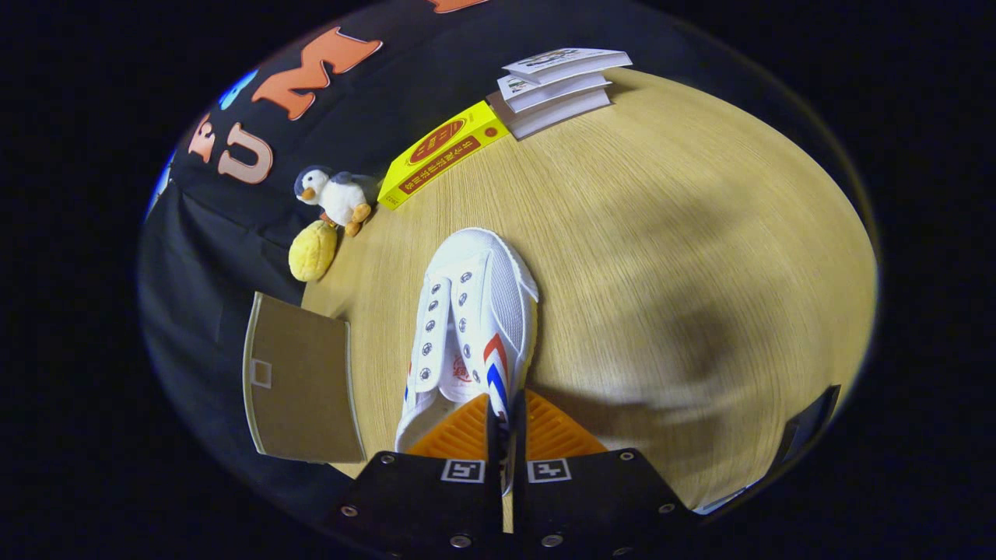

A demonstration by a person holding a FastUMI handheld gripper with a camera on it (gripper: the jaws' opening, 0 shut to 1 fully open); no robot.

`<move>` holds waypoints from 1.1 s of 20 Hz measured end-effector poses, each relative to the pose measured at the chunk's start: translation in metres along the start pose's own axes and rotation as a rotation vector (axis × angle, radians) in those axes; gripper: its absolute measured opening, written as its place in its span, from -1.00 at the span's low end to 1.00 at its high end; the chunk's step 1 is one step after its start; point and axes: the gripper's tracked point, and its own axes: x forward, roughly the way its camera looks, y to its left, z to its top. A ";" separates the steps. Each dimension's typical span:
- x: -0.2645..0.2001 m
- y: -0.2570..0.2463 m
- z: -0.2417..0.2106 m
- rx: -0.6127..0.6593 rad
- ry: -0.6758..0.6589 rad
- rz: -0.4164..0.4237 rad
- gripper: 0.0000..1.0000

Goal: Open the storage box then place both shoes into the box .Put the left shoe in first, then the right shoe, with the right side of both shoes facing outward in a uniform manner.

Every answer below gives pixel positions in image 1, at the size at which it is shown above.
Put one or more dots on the white canvas shoe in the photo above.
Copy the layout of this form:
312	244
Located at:
475	311

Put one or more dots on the penguin plush toy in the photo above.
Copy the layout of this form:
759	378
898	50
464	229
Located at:
338	198

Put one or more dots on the dark flat object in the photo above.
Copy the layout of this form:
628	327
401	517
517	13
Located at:
809	424

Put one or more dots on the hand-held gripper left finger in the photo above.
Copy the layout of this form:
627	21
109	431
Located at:
494	505

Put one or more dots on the white paperback book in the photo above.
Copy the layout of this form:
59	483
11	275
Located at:
560	62
556	92

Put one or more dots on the brown cover book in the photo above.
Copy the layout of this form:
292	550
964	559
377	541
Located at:
560	115

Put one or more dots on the yellow book red circle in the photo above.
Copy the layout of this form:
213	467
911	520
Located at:
443	148

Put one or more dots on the yellow plush ball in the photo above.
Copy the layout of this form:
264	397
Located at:
313	250

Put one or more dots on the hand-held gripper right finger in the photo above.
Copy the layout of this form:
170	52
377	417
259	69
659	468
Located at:
523	505

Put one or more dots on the beige fabric storage box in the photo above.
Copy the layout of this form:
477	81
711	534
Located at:
303	389

